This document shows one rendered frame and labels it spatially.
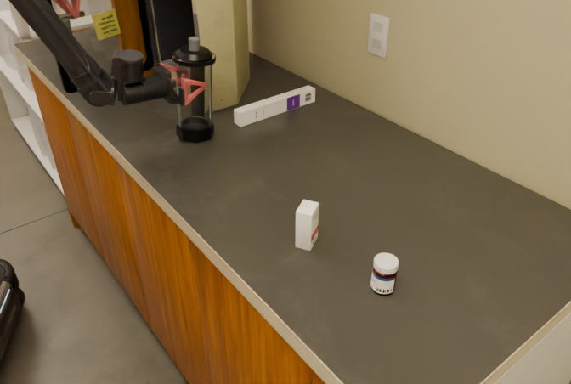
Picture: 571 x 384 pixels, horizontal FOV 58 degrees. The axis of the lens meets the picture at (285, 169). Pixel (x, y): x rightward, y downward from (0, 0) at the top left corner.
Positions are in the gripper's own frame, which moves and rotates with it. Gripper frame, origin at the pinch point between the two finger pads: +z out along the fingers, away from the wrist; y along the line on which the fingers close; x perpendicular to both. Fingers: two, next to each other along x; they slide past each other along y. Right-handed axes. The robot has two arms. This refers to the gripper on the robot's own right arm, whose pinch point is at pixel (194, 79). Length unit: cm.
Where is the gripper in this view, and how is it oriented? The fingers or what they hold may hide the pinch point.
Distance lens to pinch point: 138.1
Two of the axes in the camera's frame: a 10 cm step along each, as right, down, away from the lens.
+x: -0.8, 8.5, 5.2
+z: 7.9, -2.7, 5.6
